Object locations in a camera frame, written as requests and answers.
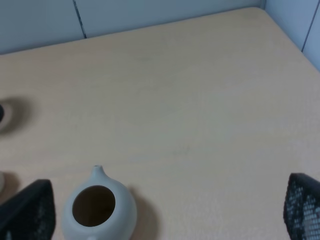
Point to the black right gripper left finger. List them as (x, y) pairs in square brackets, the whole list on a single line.
[(30, 214)]

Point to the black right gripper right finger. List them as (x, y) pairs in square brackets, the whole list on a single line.
[(301, 210)]

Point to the beige ceramic teacup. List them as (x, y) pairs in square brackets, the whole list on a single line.
[(2, 181)]

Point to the beige ceramic teapot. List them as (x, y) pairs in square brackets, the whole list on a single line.
[(99, 209)]

